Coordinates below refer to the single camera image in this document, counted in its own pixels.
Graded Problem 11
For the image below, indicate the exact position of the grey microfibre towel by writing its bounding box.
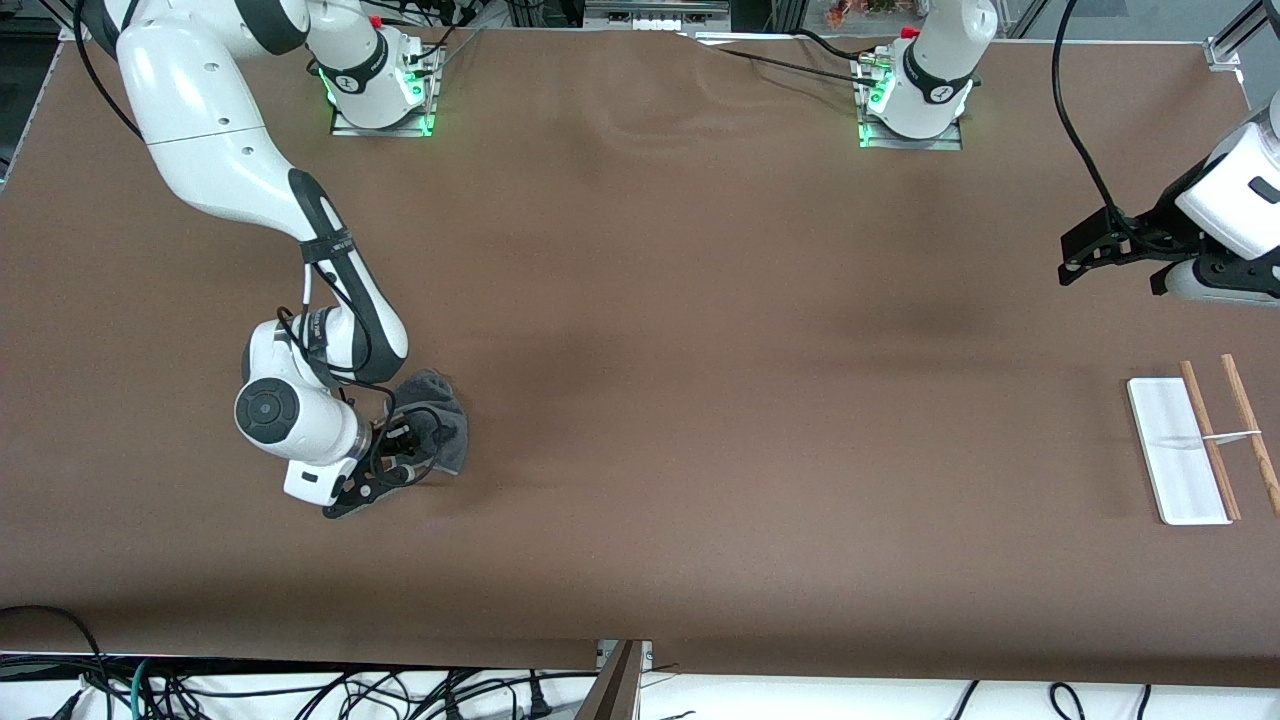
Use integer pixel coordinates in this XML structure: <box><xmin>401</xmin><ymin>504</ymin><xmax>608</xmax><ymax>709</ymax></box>
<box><xmin>385</xmin><ymin>368</ymin><xmax>471</xmax><ymax>478</ymax></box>

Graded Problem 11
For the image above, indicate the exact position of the white rack with wooden rods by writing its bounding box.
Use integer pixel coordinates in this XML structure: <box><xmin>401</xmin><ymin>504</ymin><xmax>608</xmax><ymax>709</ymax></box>
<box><xmin>1127</xmin><ymin>354</ymin><xmax>1280</xmax><ymax>526</ymax></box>

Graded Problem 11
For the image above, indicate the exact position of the brown table cover sheet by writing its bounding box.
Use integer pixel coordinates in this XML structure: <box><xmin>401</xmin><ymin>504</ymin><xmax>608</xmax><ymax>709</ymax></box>
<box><xmin>0</xmin><ymin>18</ymin><xmax>1280</xmax><ymax>689</ymax></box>

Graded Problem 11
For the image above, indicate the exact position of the white power strip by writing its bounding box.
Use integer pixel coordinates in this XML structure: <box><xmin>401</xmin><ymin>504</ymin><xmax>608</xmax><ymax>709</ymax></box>
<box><xmin>585</xmin><ymin>0</ymin><xmax>731</xmax><ymax>31</ymax></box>

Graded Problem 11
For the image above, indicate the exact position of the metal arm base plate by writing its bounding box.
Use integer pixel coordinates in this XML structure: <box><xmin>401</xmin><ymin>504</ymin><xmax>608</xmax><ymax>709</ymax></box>
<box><xmin>858</xmin><ymin>55</ymin><xmax>964</xmax><ymax>151</ymax></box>
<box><xmin>330</xmin><ymin>45</ymin><xmax>438</xmax><ymax>138</ymax></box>

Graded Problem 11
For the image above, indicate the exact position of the dark angled post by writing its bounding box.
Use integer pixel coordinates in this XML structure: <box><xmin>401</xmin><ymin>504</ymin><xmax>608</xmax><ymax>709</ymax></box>
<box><xmin>575</xmin><ymin>640</ymin><xmax>643</xmax><ymax>720</ymax></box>

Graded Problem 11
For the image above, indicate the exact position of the short black table cable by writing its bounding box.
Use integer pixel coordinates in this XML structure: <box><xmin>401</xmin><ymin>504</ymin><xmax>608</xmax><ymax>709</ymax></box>
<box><xmin>795</xmin><ymin>28</ymin><xmax>873</xmax><ymax>63</ymax></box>

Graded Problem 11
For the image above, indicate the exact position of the thick black floor cable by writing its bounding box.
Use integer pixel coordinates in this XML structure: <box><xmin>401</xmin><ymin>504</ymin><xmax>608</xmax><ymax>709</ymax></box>
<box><xmin>0</xmin><ymin>605</ymin><xmax>109</xmax><ymax>693</ymax></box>

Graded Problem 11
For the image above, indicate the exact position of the long black table cable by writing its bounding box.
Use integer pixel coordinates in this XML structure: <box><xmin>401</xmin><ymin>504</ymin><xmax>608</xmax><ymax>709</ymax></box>
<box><xmin>680</xmin><ymin>32</ymin><xmax>869</xmax><ymax>86</ymax></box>

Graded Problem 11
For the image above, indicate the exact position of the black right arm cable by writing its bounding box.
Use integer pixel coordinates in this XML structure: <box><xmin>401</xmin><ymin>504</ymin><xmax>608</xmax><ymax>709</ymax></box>
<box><xmin>70</xmin><ymin>0</ymin><xmax>446</xmax><ymax>486</ymax></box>

